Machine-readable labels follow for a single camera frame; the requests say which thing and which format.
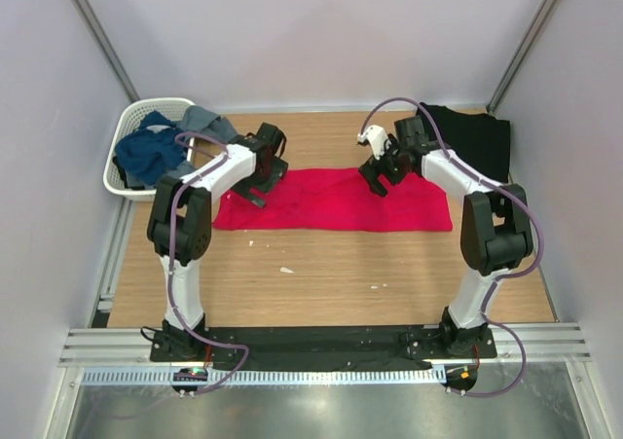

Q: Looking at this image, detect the left aluminium corner post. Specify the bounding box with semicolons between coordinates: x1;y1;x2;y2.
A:
71;0;139;102

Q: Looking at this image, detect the dark blue t shirt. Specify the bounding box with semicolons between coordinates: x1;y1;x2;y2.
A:
115;111;175;190

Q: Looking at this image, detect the right aluminium corner post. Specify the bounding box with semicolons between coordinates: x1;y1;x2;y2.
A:
486;0;562;115

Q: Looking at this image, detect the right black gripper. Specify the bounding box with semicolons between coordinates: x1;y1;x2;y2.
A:
359;133;409;198

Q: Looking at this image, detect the grey blue t shirt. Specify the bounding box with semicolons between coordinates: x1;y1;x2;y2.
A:
148;105;238;179

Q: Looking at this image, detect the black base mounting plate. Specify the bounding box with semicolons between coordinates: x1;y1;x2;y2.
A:
150;324;497;372

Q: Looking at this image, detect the folded black t shirt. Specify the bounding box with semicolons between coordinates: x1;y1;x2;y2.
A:
422;103;511;183

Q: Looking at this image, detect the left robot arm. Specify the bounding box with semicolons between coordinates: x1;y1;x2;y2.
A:
147;123;288;361

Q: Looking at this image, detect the red t shirt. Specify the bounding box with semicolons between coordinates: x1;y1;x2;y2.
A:
213;167;453;233

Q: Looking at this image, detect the white plastic laundry basket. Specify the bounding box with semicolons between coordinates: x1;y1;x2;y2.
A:
103;97;195;201

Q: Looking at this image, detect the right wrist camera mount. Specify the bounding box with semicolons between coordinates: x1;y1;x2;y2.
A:
357;125;389;161

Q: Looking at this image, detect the aluminium corner post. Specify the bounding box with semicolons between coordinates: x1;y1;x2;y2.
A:
71;0;139;102
486;0;562;115

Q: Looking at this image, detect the slotted white cable duct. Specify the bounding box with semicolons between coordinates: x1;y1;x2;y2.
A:
81;365;446;387

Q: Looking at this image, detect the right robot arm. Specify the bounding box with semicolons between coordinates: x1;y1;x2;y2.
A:
357;116;533;357

